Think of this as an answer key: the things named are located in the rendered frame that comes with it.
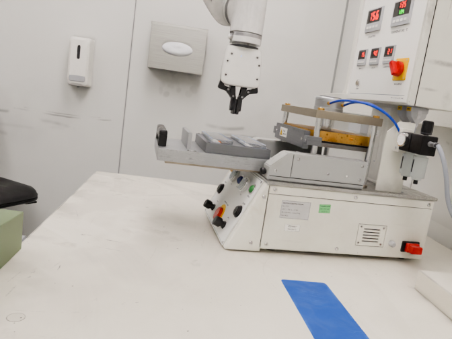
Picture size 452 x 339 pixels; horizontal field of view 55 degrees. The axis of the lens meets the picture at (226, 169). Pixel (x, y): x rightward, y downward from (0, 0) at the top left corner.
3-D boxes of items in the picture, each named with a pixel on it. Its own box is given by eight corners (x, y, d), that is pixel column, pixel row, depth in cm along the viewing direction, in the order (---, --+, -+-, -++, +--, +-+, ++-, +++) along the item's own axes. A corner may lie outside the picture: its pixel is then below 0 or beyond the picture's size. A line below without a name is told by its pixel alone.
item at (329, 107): (349, 142, 137) (357, 101, 135) (407, 159, 107) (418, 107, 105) (276, 134, 132) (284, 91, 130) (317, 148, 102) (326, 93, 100)
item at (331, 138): (333, 142, 133) (340, 111, 131) (370, 153, 111) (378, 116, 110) (281, 135, 129) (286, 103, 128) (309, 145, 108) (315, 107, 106)
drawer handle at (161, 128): (163, 138, 120) (164, 124, 119) (165, 146, 105) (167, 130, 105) (155, 138, 119) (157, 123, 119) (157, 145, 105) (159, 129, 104)
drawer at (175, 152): (253, 161, 130) (257, 134, 128) (274, 175, 109) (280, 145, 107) (153, 149, 123) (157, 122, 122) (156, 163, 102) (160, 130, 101)
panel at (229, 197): (204, 210, 134) (237, 159, 133) (222, 245, 105) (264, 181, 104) (199, 207, 134) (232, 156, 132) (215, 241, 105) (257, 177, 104)
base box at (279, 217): (358, 223, 147) (368, 174, 145) (429, 269, 111) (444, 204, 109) (204, 210, 136) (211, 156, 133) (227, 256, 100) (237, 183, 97)
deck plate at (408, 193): (368, 173, 145) (369, 171, 145) (437, 201, 112) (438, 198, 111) (235, 159, 135) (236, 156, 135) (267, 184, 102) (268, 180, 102)
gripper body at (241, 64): (227, 38, 107) (221, 83, 109) (267, 44, 109) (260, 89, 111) (222, 40, 114) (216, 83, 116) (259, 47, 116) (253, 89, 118)
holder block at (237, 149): (249, 148, 128) (251, 139, 127) (269, 159, 109) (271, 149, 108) (194, 141, 124) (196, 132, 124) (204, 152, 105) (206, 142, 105)
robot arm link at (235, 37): (231, 29, 106) (229, 42, 107) (266, 35, 108) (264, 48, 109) (225, 33, 114) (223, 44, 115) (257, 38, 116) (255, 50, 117)
